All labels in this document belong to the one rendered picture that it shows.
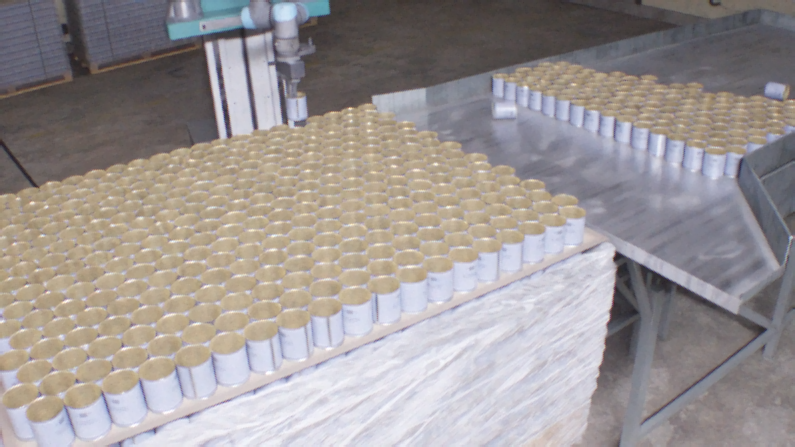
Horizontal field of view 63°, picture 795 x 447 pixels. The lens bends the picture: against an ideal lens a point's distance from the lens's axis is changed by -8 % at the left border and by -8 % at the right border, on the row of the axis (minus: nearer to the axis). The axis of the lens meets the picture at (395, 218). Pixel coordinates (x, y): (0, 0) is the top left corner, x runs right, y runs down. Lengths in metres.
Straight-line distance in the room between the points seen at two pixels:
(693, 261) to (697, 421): 1.25
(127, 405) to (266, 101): 2.14
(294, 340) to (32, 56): 7.45
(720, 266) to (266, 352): 1.08
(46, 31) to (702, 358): 7.40
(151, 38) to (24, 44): 1.51
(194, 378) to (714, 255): 1.25
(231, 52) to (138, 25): 5.71
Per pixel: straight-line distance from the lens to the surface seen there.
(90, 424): 1.28
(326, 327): 1.36
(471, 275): 1.53
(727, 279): 1.74
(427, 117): 2.63
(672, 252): 1.81
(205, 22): 2.83
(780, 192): 2.60
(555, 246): 1.70
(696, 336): 3.37
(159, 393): 1.29
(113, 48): 8.76
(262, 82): 3.18
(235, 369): 1.31
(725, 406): 3.04
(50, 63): 8.61
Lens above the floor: 1.98
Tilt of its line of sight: 28 degrees down
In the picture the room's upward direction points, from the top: 4 degrees counter-clockwise
